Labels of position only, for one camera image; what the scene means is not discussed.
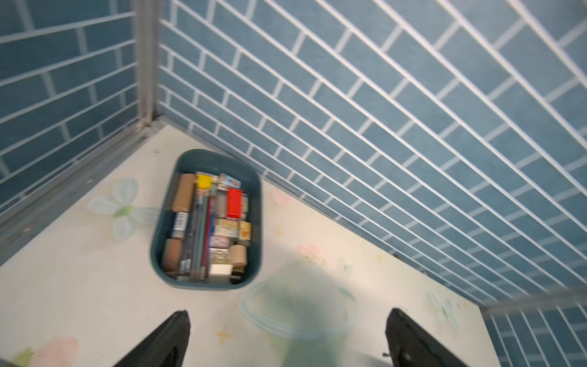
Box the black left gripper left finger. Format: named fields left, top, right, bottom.
left=115, top=310, right=190, bottom=367

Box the yellow block in bin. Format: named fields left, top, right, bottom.
left=197, top=174, right=212, bottom=190

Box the wooden cylinder in bin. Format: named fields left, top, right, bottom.
left=229, top=244, right=248, bottom=267

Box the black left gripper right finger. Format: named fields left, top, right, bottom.
left=385, top=308, right=466, bottom=367

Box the white eraser block in bin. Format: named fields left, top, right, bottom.
left=208, top=263, right=233, bottom=278

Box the red box in bin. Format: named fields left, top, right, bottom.
left=226, top=188, right=242, bottom=220

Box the brown cardboard box in bin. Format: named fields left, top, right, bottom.
left=171, top=174, right=196, bottom=213

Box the dark teal storage bin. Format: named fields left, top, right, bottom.
left=151, top=150, right=263, bottom=291

